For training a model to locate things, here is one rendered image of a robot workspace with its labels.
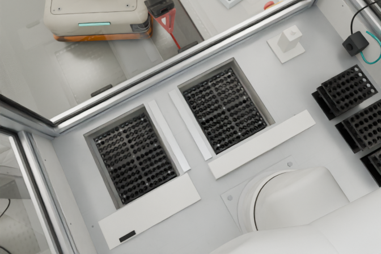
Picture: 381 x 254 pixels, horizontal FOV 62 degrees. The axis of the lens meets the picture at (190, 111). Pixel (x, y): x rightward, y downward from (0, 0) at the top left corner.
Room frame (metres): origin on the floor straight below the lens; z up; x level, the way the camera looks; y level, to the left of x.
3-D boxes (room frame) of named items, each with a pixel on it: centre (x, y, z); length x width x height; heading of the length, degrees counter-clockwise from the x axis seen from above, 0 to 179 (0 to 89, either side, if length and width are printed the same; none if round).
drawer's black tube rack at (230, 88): (0.27, -0.11, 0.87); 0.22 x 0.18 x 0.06; 20
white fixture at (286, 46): (0.43, -0.32, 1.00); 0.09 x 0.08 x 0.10; 20
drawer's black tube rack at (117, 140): (0.16, 0.19, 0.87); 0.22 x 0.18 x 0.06; 20
